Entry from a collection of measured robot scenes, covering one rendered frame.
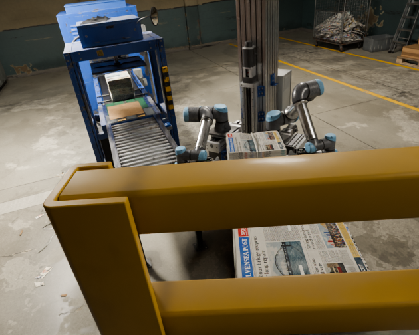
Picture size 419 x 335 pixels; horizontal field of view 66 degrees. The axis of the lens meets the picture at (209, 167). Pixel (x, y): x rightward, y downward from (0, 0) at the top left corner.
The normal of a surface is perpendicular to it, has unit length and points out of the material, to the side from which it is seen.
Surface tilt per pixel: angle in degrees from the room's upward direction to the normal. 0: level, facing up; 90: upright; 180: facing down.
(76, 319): 0
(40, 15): 90
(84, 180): 0
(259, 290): 0
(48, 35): 90
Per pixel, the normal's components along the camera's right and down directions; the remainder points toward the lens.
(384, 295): -0.09, -0.86
